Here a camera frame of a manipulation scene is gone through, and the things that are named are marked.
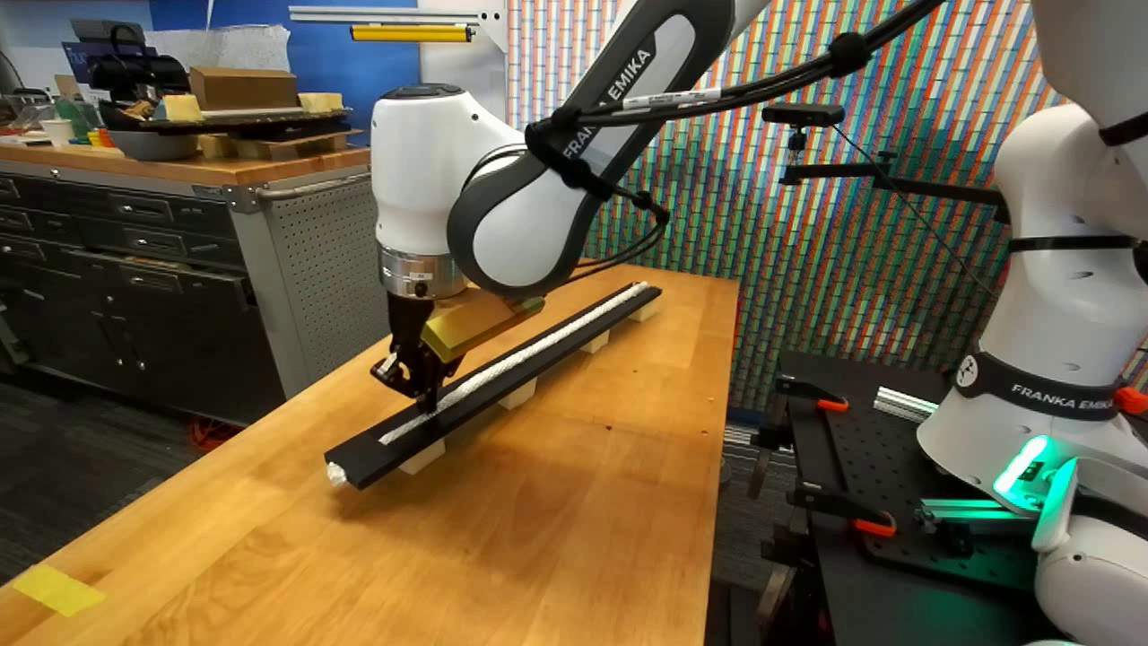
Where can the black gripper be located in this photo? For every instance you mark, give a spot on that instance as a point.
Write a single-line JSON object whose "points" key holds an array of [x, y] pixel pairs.
{"points": [[410, 364]]}

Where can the orange handled clamp rear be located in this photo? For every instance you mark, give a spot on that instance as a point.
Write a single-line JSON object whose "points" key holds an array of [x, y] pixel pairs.
{"points": [[816, 391]]}

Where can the grey metal tool cabinet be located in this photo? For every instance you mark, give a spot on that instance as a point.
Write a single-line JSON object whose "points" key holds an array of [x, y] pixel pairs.
{"points": [[213, 287]]}

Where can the black camera boom stand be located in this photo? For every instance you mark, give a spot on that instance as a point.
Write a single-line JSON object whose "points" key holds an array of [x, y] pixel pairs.
{"points": [[871, 165]]}

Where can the orange handled clamp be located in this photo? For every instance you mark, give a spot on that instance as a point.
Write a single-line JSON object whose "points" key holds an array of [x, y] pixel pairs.
{"points": [[854, 511], [816, 391]]}

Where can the yellow level bar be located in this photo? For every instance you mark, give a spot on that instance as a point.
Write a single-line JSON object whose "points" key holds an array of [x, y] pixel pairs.
{"points": [[410, 34]]}

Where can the blue foam board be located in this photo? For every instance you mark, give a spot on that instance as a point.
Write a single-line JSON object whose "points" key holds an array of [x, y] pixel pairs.
{"points": [[416, 131]]}

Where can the long black channel rail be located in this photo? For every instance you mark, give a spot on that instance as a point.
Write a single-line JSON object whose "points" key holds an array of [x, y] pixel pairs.
{"points": [[386, 448]]}

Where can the wooden box on cabinet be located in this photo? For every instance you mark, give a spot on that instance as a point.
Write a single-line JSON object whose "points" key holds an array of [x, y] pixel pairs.
{"points": [[241, 86]]}

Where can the yellow tape patch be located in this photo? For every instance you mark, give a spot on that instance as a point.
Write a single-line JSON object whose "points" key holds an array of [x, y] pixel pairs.
{"points": [[55, 591]]}

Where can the black optical breadboard base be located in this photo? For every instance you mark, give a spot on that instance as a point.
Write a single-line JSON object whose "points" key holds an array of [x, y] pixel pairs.
{"points": [[913, 588]]}

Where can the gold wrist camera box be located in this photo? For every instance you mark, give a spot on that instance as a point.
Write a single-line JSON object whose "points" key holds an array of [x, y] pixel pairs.
{"points": [[473, 322]]}

